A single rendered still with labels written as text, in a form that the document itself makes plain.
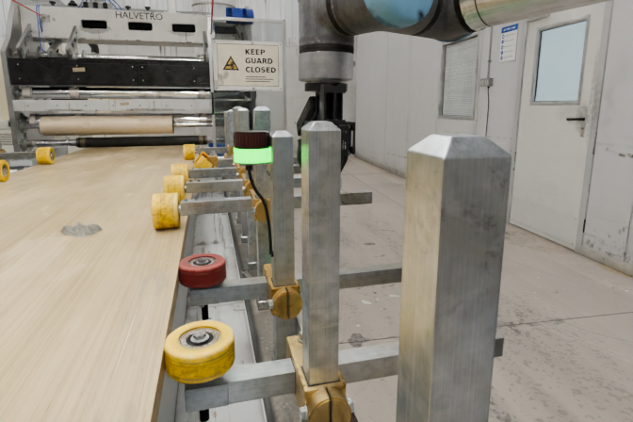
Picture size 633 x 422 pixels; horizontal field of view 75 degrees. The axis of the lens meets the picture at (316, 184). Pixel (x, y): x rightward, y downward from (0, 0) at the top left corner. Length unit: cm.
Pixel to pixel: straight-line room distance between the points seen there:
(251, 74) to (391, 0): 243
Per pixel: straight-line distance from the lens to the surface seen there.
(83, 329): 62
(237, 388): 56
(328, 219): 44
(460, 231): 20
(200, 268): 73
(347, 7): 62
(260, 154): 65
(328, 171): 43
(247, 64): 296
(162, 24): 330
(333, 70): 66
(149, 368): 51
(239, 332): 110
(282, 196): 68
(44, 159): 232
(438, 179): 19
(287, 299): 72
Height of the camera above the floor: 118
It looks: 11 degrees down
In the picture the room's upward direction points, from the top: straight up
